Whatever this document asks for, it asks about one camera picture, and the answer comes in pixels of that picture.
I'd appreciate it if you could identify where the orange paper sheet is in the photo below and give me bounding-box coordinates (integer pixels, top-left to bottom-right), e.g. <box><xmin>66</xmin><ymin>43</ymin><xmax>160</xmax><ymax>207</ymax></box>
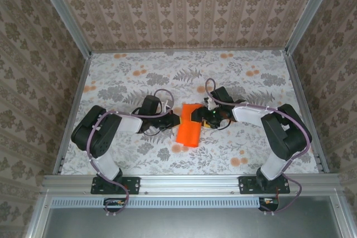
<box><xmin>175</xmin><ymin>103</ymin><xmax>209</xmax><ymax>148</ymax></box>

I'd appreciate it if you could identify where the floral patterned table cover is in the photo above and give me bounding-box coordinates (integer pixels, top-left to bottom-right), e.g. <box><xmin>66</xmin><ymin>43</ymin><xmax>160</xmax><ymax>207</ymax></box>
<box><xmin>60</xmin><ymin>50</ymin><xmax>321</xmax><ymax>176</ymax></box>

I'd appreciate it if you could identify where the black connector box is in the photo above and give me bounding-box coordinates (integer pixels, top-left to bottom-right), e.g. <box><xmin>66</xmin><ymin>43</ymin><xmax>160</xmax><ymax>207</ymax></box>
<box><xmin>103</xmin><ymin>197</ymin><xmax>129</xmax><ymax>213</ymax></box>
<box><xmin>258</xmin><ymin>196</ymin><xmax>280</xmax><ymax>212</ymax></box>

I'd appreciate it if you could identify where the grey metal panel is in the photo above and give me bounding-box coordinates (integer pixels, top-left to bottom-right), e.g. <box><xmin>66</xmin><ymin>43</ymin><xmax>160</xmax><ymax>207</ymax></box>
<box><xmin>41</xmin><ymin>196</ymin><xmax>346</xmax><ymax>238</ymax></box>

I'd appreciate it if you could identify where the right gripper thin black cable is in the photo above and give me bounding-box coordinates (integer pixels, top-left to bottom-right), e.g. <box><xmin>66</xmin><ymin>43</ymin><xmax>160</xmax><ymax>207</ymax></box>
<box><xmin>213</xmin><ymin>118</ymin><xmax>235</xmax><ymax>132</ymax></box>

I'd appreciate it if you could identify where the gripper thin black cable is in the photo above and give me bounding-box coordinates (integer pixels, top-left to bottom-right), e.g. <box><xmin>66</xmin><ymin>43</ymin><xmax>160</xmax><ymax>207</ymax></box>
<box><xmin>213</xmin><ymin>118</ymin><xmax>235</xmax><ymax>132</ymax></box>
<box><xmin>131</xmin><ymin>106</ymin><xmax>170</xmax><ymax>138</ymax></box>

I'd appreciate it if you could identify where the left gripper thin black cable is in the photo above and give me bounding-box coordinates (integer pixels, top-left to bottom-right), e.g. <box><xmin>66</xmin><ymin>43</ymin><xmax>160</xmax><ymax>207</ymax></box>
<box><xmin>131</xmin><ymin>106</ymin><xmax>170</xmax><ymax>138</ymax></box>

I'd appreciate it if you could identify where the long aluminium mounting rail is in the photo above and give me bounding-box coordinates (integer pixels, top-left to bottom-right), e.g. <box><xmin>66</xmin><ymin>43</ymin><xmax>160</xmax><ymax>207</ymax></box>
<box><xmin>41</xmin><ymin>173</ymin><xmax>341</xmax><ymax>195</ymax></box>

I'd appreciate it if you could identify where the aluminium frame bar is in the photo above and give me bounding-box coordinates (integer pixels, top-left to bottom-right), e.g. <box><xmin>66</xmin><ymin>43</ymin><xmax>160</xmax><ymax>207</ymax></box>
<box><xmin>52</xmin><ymin>54</ymin><xmax>93</xmax><ymax>176</ymax></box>
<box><xmin>90</xmin><ymin>48</ymin><xmax>288</xmax><ymax>54</ymax></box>
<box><xmin>283</xmin><ymin>50</ymin><xmax>330</xmax><ymax>174</ymax></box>

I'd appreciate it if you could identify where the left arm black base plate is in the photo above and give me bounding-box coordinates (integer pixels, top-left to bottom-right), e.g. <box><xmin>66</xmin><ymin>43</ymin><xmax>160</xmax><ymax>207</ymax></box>
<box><xmin>90</xmin><ymin>176</ymin><xmax>141</xmax><ymax>195</ymax></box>

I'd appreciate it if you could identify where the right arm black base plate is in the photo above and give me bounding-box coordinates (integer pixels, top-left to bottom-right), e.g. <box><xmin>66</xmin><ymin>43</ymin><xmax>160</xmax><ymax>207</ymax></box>
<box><xmin>239</xmin><ymin>176</ymin><xmax>291</xmax><ymax>195</ymax></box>

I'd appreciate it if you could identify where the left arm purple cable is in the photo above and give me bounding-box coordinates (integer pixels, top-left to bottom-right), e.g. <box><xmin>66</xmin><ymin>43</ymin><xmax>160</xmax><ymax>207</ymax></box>
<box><xmin>88</xmin><ymin>89</ymin><xmax>175</xmax><ymax>218</ymax></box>

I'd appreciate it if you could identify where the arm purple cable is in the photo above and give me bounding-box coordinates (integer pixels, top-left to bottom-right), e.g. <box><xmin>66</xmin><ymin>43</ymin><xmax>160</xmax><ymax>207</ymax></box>
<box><xmin>205</xmin><ymin>78</ymin><xmax>313</xmax><ymax>216</ymax></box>
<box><xmin>88</xmin><ymin>89</ymin><xmax>175</xmax><ymax>218</ymax></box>

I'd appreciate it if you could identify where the grey slotted cable duct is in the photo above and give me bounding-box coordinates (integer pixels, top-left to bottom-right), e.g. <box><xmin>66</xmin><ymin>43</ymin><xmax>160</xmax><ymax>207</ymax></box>
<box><xmin>51</xmin><ymin>196</ymin><xmax>262</xmax><ymax>209</ymax></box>

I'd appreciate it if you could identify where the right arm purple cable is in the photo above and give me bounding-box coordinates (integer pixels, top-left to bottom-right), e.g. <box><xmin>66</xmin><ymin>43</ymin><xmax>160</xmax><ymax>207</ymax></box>
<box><xmin>205</xmin><ymin>78</ymin><xmax>313</xmax><ymax>216</ymax></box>

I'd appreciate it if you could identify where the aluminium frame post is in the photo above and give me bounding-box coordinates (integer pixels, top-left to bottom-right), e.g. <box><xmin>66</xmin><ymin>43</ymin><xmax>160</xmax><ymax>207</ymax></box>
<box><xmin>32</xmin><ymin>0</ymin><xmax>93</xmax><ymax>58</ymax></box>
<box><xmin>286</xmin><ymin>0</ymin><xmax>342</xmax><ymax>55</ymax></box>

